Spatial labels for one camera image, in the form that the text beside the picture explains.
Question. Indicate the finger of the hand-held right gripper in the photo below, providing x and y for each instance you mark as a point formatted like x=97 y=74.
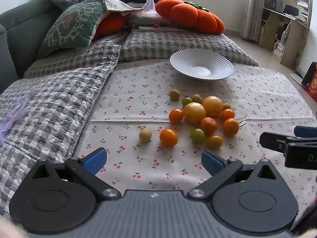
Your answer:
x=305 y=131
x=272 y=140

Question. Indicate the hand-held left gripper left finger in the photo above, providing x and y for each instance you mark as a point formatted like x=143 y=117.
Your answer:
x=95 y=160

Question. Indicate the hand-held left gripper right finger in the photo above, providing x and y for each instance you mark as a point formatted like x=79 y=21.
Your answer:
x=212 y=161

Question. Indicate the yellow-orange cherry tomato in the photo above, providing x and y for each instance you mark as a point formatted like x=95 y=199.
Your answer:
x=215 y=142

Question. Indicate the green cherry tomato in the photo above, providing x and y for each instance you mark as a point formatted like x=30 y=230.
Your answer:
x=186 y=101
x=197 y=135

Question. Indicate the orange tangerine with stem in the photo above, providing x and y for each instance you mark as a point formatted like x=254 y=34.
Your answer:
x=230 y=127

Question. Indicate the orange cherry tomato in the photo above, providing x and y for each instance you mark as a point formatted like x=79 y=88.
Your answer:
x=176 y=116
x=169 y=137

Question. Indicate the large yellow passion fruit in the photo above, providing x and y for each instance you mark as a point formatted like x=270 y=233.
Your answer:
x=194 y=113
x=213 y=106

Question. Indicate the brown longan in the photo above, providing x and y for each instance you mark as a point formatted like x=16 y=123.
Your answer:
x=226 y=106
x=174 y=95
x=197 y=98
x=145 y=135

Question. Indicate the white ribbed plate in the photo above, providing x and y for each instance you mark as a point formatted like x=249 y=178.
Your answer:
x=188 y=62

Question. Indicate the red printed bag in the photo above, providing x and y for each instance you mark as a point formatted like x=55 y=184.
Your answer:
x=312 y=85

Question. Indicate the flat floor scale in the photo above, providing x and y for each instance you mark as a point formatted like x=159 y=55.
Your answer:
x=297 y=78

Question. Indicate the grey checked blanket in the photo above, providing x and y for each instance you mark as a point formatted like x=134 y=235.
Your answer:
x=49 y=109

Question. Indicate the cherry print cloth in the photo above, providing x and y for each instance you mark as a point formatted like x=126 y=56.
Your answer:
x=138 y=99

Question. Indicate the purple fuzzy tassel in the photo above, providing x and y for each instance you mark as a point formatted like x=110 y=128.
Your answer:
x=14 y=119

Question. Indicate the wooden desk with shelves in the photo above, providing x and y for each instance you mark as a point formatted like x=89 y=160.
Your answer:
x=287 y=29

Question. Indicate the grey checked quilted cushion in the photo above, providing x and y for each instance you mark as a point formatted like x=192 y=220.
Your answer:
x=173 y=44

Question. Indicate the grey curtain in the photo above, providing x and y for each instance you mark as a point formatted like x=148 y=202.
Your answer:
x=255 y=7

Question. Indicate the plain orange cushion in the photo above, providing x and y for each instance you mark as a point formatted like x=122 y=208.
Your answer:
x=109 y=24

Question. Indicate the green branch pattern pillow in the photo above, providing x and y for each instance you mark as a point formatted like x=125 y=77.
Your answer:
x=71 y=26

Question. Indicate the orange persimmon cushion green leaf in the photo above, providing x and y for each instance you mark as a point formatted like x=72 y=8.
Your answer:
x=190 y=14

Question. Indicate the grey sofa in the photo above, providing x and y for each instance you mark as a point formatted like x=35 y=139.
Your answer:
x=19 y=29

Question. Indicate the plastic bag with clothes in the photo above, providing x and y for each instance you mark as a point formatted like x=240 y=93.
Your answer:
x=146 y=17

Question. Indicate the floral print cloth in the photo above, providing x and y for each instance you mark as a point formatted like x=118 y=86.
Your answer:
x=116 y=5

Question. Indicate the clear plastic bag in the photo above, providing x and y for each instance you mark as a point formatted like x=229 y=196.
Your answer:
x=149 y=5

